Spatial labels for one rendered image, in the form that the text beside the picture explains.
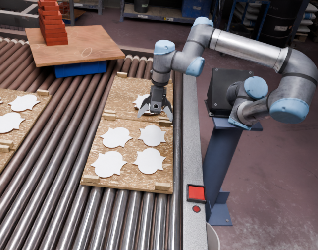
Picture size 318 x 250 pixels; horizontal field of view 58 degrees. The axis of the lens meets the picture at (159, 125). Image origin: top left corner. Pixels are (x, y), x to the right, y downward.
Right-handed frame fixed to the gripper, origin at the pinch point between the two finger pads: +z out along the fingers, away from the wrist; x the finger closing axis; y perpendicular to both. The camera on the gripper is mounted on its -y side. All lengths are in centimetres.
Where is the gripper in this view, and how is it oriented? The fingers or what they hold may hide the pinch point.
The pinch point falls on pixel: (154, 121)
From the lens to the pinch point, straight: 126.5
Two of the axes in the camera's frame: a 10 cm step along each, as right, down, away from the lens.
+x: -9.9, -1.2, -0.4
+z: -1.2, 7.8, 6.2
